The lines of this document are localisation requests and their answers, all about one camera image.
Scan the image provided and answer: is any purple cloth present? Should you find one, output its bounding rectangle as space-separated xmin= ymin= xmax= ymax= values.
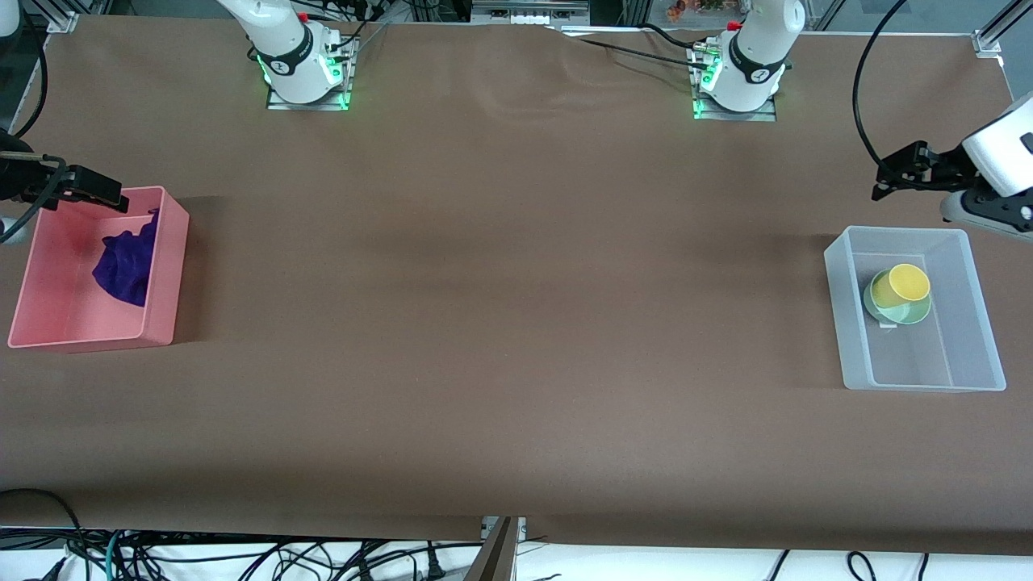
xmin=91 ymin=210 xmax=160 ymax=308

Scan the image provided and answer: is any yellow plastic cup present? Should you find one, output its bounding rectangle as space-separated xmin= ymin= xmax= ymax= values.
xmin=870 ymin=263 xmax=931 ymax=311

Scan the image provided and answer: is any mint green bowl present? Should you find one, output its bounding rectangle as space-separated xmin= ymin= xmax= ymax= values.
xmin=863 ymin=278 xmax=934 ymax=326

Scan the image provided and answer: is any pink plastic bin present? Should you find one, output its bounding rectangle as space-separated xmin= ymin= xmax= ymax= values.
xmin=7 ymin=186 xmax=190 ymax=353

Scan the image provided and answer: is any translucent plastic bin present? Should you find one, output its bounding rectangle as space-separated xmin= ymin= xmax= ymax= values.
xmin=823 ymin=226 xmax=1007 ymax=394

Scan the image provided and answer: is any white power strip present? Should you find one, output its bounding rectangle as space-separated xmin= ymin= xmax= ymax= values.
xmin=471 ymin=0 xmax=592 ymax=27

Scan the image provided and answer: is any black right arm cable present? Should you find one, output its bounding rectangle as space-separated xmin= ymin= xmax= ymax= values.
xmin=0 ymin=16 xmax=69 ymax=245

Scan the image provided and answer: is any aluminium frame profile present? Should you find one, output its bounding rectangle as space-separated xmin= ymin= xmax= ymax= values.
xmin=47 ymin=0 xmax=91 ymax=35
xmin=972 ymin=0 xmax=1033 ymax=56

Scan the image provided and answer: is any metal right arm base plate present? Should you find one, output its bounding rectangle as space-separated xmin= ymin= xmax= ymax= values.
xmin=266 ymin=32 xmax=357 ymax=112

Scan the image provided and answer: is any short black table cable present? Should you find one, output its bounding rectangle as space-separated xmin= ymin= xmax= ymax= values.
xmin=642 ymin=23 xmax=705 ymax=54

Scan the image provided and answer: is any long black table cable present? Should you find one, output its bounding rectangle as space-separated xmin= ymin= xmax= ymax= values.
xmin=555 ymin=27 xmax=711 ymax=72

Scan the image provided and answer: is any black floor cable loop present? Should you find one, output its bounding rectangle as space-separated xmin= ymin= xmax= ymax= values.
xmin=0 ymin=488 xmax=88 ymax=570

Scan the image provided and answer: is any dark table support post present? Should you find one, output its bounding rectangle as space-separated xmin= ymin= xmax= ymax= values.
xmin=462 ymin=516 xmax=519 ymax=581

